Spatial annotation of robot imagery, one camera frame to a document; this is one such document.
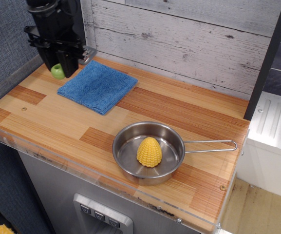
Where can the stainless steel pan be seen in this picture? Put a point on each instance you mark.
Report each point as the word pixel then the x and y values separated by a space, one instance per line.
pixel 127 141

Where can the clear acrylic edge guard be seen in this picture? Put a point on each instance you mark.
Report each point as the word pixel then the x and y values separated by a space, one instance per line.
pixel 153 209

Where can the black right frame post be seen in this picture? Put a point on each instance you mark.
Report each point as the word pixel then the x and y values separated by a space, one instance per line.
pixel 265 68

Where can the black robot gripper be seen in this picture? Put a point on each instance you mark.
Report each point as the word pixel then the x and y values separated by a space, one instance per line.
pixel 53 35

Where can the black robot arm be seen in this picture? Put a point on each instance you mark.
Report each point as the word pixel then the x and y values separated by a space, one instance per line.
pixel 55 33

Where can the white ribbed cabinet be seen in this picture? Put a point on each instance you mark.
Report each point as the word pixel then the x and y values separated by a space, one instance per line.
pixel 260 161

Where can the grey toy dispenser panel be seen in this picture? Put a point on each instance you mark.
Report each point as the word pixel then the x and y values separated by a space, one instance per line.
pixel 96 218

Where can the folded blue towel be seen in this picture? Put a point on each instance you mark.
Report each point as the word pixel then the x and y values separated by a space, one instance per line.
pixel 98 87

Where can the grey spatula with green handle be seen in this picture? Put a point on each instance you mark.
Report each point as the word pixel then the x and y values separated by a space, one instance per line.
pixel 57 71

